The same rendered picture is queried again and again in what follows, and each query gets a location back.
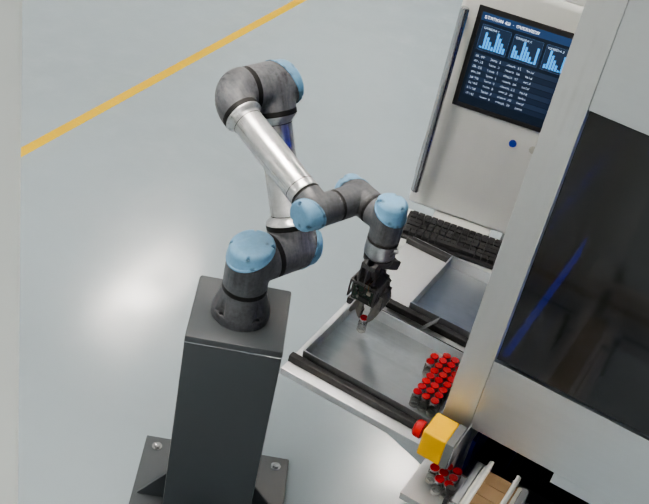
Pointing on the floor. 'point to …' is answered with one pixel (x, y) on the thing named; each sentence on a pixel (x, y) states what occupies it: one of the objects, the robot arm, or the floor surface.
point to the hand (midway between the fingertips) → (366, 313)
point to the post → (534, 203)
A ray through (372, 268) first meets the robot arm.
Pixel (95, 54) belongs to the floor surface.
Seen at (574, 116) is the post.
